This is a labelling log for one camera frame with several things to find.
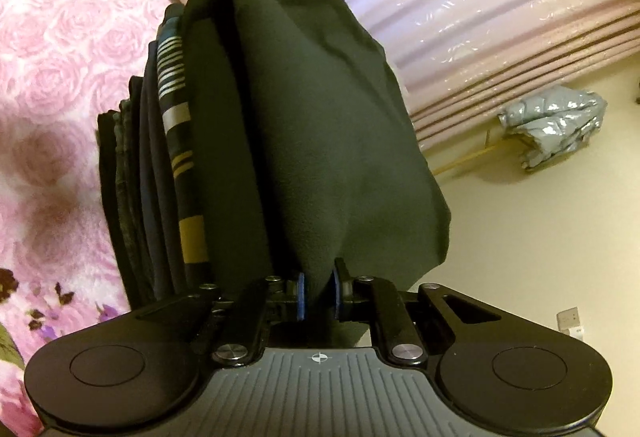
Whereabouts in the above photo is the white wall socket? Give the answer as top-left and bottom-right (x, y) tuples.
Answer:
(556, 307), (585, 341)

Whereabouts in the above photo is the yellow wooden stick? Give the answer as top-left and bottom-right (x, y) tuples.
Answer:
(432, 140), (509, 176)

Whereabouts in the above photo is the stack of folded dark clothes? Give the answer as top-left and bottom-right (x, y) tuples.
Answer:
(98, 4), (218, 309)

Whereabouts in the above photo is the pink floral bed sheet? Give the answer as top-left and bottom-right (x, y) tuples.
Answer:
(1, 0), (167, 436)

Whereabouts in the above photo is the black long sleeve shirt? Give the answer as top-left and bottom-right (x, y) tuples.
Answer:
(216, 0), (451, 295)

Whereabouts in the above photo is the pink sheer curtain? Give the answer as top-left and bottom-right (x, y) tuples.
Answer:
(345, 0), (639, 148)

